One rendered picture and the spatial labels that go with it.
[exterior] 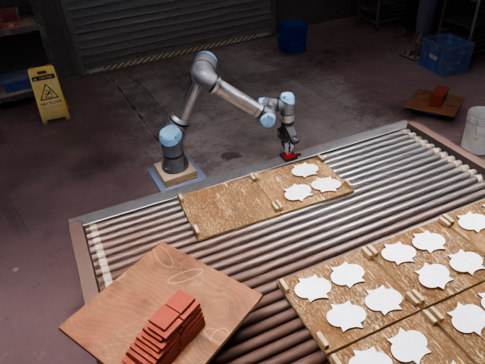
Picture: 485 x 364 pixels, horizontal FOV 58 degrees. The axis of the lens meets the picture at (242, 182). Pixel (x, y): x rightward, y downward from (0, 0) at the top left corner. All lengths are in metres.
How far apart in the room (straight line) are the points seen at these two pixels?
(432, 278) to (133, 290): 1.14
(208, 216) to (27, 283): 1.72
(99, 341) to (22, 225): 2.49
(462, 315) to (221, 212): 1.09
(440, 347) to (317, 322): 0.41
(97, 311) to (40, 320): 1.53
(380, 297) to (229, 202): 0.84
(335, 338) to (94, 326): 0.83
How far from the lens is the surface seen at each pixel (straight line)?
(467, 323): 1.79
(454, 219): 2.21
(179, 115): 2.43
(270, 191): 2.22
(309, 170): 2.36
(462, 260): 2.01
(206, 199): 2.20
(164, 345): 1.40
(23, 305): 3.33
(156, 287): 1.69
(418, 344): 1.68
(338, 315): 1.70
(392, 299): 1.78
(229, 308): 1.58
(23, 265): 3.61
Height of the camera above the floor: 2.28
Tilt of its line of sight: 36 degrees down
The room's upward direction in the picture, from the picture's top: 3 degrees counter-clockwise
